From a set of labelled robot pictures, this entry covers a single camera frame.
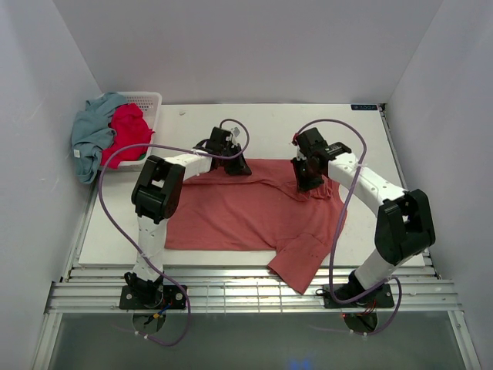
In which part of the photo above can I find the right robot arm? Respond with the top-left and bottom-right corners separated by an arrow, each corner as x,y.
291,126 -> 436,306

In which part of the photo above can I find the magenta red t-shirt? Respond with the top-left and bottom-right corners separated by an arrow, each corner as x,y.
101,103 -> 154,169

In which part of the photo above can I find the salmon pink t-shirt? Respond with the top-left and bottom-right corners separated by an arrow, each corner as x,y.
165,159 -> 345,294

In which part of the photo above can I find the aluminium rail frame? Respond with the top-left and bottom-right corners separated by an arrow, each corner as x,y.
30,184 -> 482,370

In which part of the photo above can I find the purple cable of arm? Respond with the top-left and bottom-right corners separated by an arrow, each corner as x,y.
296,118 -> 404,336
98,119 -> 250,346

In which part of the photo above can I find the white wrist camera, left arm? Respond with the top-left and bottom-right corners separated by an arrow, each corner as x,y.
229,126 -> 241,141

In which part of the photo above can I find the blue label sticker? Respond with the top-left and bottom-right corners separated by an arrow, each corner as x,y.
350,104 -> 378,111

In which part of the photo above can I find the white plastic laundry basket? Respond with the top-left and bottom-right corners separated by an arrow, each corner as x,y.
101,92 -> 162,170

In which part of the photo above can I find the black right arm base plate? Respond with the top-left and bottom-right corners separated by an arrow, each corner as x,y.
314,283 -> 396,310

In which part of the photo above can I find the grey-blue t-shirt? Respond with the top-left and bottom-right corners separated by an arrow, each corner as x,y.
71,92 -> 128,184

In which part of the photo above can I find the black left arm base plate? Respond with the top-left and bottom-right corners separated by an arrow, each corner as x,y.
119,285 -> 186,311

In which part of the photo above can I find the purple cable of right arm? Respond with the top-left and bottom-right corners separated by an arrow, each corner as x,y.
296,118 -> 404,336

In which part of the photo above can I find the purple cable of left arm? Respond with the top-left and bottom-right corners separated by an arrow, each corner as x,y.
98,119 -> 250,346

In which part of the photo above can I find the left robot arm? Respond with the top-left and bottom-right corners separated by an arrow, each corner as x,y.
122,126 -> 252,309

